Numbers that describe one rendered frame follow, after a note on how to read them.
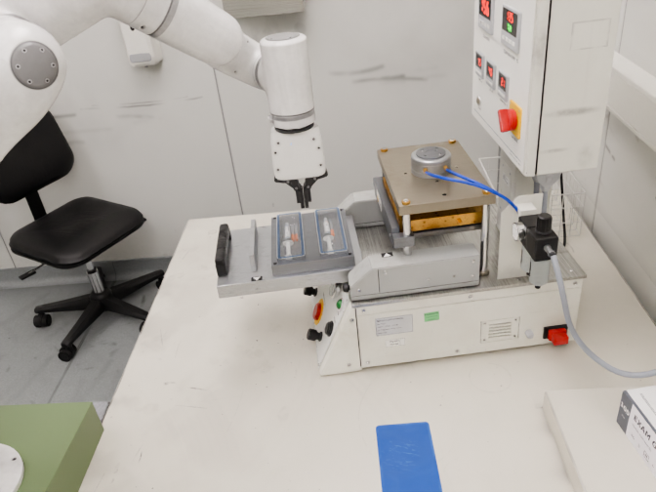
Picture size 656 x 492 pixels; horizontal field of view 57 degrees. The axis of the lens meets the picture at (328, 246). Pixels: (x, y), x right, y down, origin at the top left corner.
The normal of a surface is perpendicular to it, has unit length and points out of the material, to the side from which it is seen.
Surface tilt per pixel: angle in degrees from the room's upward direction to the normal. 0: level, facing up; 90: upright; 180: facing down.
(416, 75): 90
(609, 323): 0
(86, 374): 0
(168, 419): 0
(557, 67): 90
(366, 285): 90
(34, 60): 77
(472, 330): 90
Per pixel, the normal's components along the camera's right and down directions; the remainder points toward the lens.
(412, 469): -0.10, -0.85
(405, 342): 0.08, 0.52
